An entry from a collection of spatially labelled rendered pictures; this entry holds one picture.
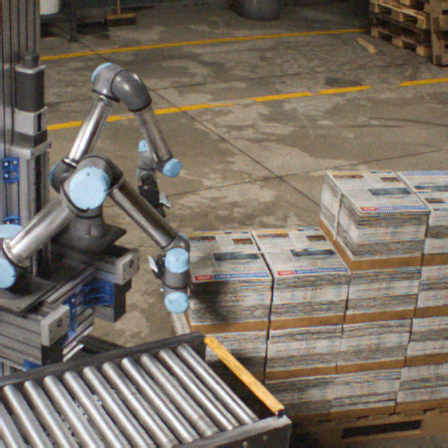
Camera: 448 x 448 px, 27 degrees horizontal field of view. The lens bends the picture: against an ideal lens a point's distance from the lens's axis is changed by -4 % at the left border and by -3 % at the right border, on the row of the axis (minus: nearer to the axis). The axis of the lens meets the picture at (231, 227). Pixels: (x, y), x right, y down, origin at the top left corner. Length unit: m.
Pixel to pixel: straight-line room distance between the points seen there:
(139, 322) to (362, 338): 1.37
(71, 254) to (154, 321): 1.10
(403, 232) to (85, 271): 1.18
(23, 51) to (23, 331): 0.95
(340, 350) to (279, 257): 0.44
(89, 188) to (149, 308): 1.97
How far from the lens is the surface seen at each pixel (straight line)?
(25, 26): 3.27
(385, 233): 3.47
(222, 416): 2.76
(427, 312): 3.73
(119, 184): 3.03
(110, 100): 3.62
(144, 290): 4.92
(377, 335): 3.69
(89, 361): 2.96
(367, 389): 3.83
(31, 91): 3.23
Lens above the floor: 2.48
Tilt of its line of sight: 26 degrees down
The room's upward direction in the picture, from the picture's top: 4 degrees clockwise
